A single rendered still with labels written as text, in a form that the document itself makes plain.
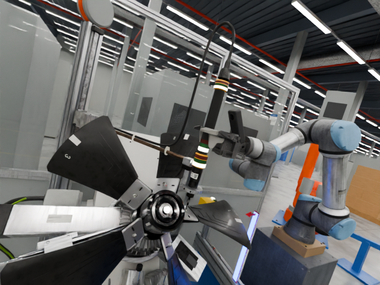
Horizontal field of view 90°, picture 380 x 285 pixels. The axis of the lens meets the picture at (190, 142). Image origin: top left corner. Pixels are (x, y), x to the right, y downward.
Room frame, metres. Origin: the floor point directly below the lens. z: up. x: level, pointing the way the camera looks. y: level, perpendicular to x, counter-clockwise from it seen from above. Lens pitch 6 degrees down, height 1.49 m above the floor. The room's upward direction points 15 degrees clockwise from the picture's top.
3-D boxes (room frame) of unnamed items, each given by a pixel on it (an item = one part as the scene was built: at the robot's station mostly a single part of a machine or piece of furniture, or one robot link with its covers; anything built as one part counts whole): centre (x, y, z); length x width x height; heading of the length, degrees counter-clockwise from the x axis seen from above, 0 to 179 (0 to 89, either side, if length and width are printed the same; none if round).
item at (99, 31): (0.92, 0.56, 1.48); 0.05 x 0.03 x 0.62; 153
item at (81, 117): (0.90, 0.51, 1.36); 0.10 x 0.07 x 0.08; 63
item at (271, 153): (0.73, -0.29, 1.45); 0.11 x 0.08 x 0.09; 116
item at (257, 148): (0.70, -0.22, 1.45); 0.08 x 0.05 x 0.08; 26
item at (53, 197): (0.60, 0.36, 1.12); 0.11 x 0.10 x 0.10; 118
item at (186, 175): (0.62, -0.04, 1.32); 0.09 x 0.07 x 0.10; 63
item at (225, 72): (0.61, -0.05, 1.47); 0.04 x 0.04 x 0.46
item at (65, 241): (0.46, 0.26, 1.08); 0.07 x 0.04 x 0.06; 129
